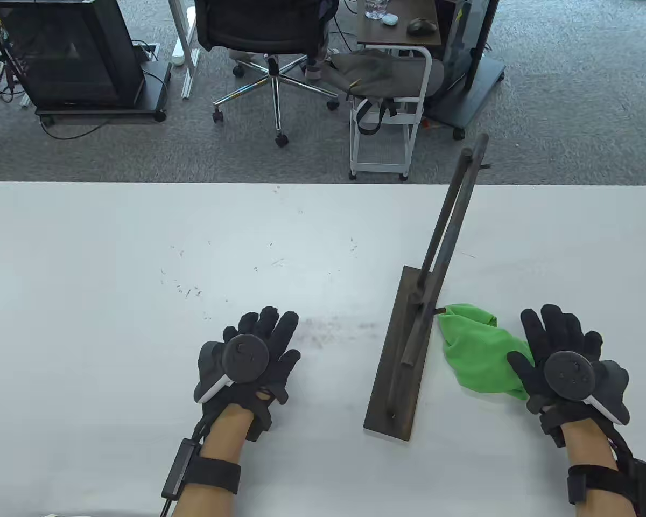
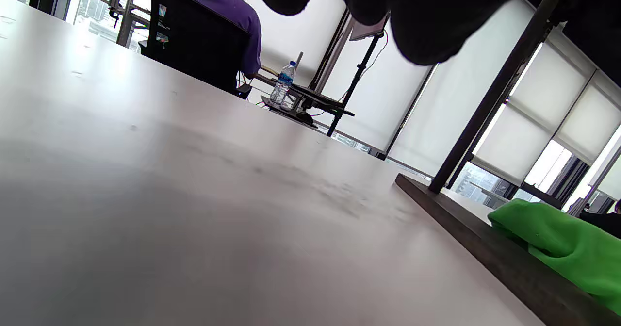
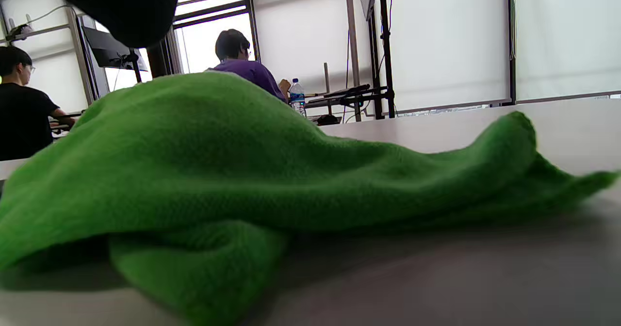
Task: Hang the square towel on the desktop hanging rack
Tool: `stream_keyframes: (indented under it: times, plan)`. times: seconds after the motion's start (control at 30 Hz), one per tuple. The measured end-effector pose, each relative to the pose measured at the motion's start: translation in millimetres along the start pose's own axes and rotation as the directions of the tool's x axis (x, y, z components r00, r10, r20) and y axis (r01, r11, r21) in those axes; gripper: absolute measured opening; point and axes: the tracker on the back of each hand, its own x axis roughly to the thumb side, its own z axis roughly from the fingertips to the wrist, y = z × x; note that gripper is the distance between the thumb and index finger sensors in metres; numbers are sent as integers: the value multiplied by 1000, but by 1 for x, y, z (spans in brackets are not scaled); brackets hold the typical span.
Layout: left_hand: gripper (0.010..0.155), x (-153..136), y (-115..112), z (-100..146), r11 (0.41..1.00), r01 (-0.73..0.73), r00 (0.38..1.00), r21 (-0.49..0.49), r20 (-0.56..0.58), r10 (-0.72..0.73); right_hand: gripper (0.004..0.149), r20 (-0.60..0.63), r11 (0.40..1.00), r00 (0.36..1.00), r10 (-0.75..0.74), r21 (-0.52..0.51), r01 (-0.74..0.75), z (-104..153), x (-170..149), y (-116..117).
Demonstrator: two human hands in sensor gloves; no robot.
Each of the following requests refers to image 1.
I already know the person's right hand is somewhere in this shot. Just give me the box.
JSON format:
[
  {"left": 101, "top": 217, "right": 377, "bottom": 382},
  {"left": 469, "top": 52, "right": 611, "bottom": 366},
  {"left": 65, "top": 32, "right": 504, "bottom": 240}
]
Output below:
[{"left": 507, "top": 304, "right": 630, "bottom": 448}]

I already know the person's left hand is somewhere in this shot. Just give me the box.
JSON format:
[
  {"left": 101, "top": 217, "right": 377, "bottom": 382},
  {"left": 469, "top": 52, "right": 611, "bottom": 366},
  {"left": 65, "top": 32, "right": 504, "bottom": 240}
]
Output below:
[{"left": 194, "top": 306, "right": 302, "bottom": 443}]

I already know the green square towel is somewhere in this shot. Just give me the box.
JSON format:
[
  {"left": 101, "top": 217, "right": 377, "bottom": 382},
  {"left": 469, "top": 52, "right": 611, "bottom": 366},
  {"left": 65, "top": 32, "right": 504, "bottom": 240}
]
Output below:
[{"left": 437, "top": 304, "right": 536, "bottom": 400}]

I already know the dark metal desktop rack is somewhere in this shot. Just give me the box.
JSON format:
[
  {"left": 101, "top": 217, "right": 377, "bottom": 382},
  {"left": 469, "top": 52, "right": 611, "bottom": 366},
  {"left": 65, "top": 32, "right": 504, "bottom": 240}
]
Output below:
[{"left": 363, "top": 133, "right": 491, "bottom": 442}]

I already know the person's right forearm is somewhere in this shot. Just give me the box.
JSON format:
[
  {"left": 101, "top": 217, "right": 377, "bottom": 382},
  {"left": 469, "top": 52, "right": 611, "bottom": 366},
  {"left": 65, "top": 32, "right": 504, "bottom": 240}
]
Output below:
[{"left": 563, "top": 416, "right": 646, "bottom": 517}]

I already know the person's left forearm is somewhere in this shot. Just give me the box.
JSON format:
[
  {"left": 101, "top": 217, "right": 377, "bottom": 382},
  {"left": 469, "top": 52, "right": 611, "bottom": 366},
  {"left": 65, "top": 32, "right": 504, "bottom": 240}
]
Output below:
[{"left": 172, "top": 404, "right": 248, "bottom": 517}]

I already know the white desktop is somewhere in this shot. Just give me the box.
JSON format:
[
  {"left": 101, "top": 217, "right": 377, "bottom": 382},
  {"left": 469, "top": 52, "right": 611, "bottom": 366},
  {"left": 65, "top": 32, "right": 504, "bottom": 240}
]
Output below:
[{"left": 0, "top": 182, "right": 646, "bottom": 517}]

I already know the black round tracking controller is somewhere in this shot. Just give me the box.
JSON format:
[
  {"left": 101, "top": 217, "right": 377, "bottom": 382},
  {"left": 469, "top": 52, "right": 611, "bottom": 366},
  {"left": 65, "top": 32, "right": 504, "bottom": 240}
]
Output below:
[
  {"left": 195, "top": 334, "right": 270, "bottom": 402},
  {"left": 543, "top": 351, "right": 630, "bottom": 426}
]

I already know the black rolling stand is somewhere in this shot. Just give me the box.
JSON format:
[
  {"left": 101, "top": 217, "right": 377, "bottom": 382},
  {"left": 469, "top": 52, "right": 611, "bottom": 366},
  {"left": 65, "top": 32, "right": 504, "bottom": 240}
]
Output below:
[{"left": 424, "top": 0, "right": 507, "bottom": 141}]

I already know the grey bag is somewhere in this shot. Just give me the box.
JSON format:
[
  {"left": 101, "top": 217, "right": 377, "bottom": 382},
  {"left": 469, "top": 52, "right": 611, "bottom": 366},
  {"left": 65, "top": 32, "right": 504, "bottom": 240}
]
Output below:
[{"left": 328, "top": 52, "right": 445, "bottom": 135}]

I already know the white desk leg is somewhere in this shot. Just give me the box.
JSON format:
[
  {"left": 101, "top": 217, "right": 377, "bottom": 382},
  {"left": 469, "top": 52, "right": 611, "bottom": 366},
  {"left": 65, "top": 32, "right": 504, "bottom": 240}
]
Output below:
[{"left": 168, "top": 0, "right": 201, "bottom": 99}]

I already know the black office chair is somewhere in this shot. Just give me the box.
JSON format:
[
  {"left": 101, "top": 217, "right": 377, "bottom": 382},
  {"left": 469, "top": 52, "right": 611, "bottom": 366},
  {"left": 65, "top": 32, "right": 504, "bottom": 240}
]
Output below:
[{"left": 194, "top": 0, "right": 341, "bottom": 148}]

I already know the dark wooden side table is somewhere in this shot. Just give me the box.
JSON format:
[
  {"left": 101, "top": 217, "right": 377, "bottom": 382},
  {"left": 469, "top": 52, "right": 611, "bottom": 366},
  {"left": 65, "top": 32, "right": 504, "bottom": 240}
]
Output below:
[{"left": 356, "top": 0, "right": 442, "bottom": 49}]

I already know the black rolling cabinet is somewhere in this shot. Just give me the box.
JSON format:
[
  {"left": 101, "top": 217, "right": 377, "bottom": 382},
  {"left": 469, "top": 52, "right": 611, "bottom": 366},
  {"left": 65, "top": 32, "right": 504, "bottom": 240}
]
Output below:
[{"left": 0, "top": 0, "right": 172, "bottom": 124}]

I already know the white rolling wire cart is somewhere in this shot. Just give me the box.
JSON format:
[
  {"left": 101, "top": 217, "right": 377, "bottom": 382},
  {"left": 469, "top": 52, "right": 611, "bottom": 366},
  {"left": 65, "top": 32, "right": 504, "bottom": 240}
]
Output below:
[{"left": 349, "top": 46, "right": 430, "bottom": 181}]

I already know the black floor cable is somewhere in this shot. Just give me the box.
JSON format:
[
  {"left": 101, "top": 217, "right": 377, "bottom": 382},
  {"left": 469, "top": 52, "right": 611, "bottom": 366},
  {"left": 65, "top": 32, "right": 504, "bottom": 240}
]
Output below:
[{"left": 39, "top": 64, "right": 168, "bottom": 141}]

